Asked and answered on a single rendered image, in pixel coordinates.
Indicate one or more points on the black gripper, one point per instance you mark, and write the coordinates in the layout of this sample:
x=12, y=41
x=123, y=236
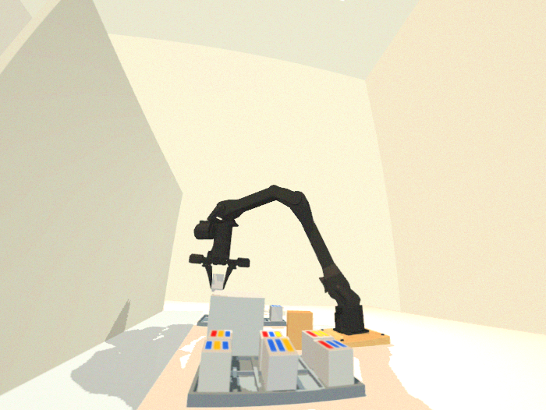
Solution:
x=221, y=251

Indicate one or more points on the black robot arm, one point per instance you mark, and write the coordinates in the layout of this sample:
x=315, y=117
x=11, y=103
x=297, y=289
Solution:
x=348, y=314

